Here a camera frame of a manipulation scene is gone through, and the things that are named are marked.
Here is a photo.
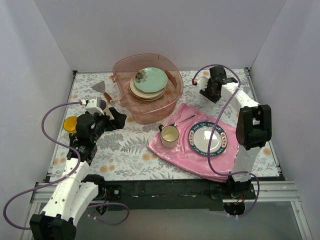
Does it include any red patterned bowl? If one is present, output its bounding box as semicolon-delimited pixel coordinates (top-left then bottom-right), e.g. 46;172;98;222
209;86;221;95

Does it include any cream enamel mug black rim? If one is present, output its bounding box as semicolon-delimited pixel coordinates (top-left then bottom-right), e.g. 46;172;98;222
158;124;180;149

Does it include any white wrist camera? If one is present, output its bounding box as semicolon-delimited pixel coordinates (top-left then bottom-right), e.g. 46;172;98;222
80;97;101;116
192;76;209;91

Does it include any light green plate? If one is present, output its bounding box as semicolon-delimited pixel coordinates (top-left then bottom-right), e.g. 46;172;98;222
133;67;168;93

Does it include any pink satin cloth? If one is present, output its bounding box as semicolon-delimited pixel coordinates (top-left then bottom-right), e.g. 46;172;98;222
147;103;238;183

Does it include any cream divided plate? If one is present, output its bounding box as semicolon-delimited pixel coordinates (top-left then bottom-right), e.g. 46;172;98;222
129;79;167;101

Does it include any silver spoon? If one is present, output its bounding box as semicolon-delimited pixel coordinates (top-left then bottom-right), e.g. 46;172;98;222
169;114;195;127

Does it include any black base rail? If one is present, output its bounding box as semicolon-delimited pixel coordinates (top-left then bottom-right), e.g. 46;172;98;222
99;177;241;211

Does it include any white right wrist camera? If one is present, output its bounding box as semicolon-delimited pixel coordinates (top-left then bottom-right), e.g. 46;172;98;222
192;76;209;91

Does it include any metal spatula wooden handle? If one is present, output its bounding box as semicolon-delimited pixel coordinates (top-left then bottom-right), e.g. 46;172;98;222
91;81;115;107

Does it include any beige cup purple interior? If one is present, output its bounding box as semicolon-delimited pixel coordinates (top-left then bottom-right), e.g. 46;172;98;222
99;99;109;115

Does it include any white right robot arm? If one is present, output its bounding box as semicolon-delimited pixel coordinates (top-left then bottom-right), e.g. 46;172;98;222
200;64;272;199

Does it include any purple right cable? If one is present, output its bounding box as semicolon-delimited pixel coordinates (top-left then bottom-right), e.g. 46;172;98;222
192;64;261;218

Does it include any cream and yellow floral plate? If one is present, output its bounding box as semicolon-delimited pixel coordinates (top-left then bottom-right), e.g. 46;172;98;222
131;93;164;102

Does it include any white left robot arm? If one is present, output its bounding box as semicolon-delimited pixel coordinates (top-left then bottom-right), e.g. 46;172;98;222
29;107;127;240

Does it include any green rimmed white plate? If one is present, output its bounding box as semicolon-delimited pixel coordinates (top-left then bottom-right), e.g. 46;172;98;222
188;121;228;157

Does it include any pink translucent plastic bin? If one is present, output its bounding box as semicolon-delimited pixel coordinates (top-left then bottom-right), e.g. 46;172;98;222
111;53;184;125

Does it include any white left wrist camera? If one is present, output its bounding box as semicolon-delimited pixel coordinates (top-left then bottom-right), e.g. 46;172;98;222
80;97;101;116

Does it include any yellow enamel mug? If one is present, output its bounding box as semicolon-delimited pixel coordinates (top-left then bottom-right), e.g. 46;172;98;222
63;116;78;135

